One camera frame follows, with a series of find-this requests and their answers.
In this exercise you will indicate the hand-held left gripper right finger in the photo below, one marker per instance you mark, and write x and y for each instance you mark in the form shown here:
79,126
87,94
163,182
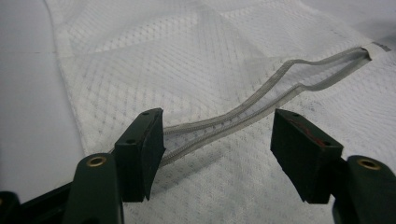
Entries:
305,161

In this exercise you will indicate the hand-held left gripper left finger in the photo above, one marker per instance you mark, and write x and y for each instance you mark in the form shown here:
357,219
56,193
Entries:
137,161

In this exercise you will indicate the white mesh laundry bag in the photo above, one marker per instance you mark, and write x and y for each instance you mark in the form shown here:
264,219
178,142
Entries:
186,62

